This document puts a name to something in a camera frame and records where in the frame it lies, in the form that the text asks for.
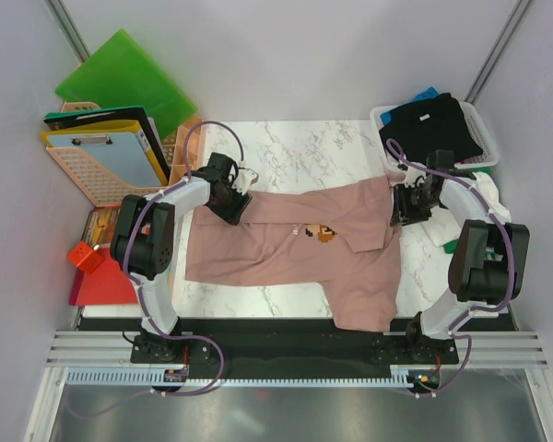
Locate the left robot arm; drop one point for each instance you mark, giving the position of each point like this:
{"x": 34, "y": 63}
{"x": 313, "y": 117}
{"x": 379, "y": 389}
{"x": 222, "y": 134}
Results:
{"x": 143, "y": 238}

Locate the black t shirt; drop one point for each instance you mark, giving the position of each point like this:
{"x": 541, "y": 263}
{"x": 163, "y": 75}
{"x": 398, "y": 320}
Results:
{"x": 424, "y": 126}

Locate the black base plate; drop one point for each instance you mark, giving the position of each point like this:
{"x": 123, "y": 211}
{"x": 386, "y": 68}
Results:
{"x": 217, "y": 344}

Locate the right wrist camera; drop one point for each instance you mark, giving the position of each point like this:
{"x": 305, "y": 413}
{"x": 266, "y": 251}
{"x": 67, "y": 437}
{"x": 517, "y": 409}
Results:
{"x": 408, "y": 175}

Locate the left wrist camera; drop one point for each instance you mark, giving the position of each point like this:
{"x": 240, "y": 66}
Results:
{"x": 245, "y": 180}

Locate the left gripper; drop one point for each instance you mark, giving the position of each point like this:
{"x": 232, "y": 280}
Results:
{"x": 233, "y": 215}

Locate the yellow folder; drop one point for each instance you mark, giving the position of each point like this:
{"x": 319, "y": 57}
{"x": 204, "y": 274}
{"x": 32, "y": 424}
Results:
{"x": 115, "y": 126}

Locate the white t shirt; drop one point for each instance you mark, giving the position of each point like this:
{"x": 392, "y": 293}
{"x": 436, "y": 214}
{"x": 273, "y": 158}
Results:
{"x": 442, "y": 227}

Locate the black folder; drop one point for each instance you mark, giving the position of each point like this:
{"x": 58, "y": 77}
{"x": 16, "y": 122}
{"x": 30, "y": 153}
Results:
{"x": 66, "y": 120}

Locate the orange desk organizer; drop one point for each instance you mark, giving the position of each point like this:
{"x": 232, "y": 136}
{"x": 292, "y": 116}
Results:
{"x": 172, "y": 147}

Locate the red cube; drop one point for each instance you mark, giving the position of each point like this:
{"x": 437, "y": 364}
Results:
{"x": 86, "y": 258}

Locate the brown book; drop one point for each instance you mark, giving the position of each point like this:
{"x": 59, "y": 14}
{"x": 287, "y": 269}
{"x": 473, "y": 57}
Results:
{"x": 100, "y": 225}

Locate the aluminium frame rail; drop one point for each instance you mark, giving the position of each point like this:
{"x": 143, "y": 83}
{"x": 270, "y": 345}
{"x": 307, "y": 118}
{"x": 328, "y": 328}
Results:
{"x": 484, "y": 343}

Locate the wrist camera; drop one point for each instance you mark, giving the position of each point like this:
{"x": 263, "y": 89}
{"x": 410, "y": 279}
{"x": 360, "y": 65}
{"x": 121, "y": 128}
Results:
{"x": 408, "y": 175}
{"x": 245, "y": 180}

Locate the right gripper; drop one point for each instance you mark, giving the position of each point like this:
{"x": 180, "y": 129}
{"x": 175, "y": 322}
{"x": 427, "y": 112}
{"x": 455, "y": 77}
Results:
{"x": 403, "y": 214}

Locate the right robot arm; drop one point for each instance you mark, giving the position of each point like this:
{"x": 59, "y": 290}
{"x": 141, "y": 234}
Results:
{"x": 487, "y": 267}

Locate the white cable duct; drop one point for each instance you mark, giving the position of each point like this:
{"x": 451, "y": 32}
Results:
{"x": 288, "y": 376}

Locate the green t shirt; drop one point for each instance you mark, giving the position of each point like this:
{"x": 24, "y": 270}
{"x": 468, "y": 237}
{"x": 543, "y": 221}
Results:
{"x": 450, "y": 246}

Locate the pink t shirt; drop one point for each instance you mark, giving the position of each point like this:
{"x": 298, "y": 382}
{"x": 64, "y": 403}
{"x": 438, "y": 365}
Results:
{"x": 340, "y": 238}

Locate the red folder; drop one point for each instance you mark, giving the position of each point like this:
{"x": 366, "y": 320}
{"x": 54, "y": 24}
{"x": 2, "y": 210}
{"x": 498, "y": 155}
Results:
{"x": 107, "y": 285}

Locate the pink file rack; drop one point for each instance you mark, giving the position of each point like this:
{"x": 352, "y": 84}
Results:
{"x": 100, "y": 186}

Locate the blue clipboard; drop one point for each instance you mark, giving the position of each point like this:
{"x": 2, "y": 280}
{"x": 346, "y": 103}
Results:
{"x": 124, "y": 154}

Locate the white laundry basket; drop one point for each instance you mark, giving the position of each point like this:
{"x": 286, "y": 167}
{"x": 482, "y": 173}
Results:
{"x": 479, "y": 132}

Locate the green plastic folder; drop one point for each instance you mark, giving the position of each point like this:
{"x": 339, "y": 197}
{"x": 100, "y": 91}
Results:
{"x": 121, "y": 73}

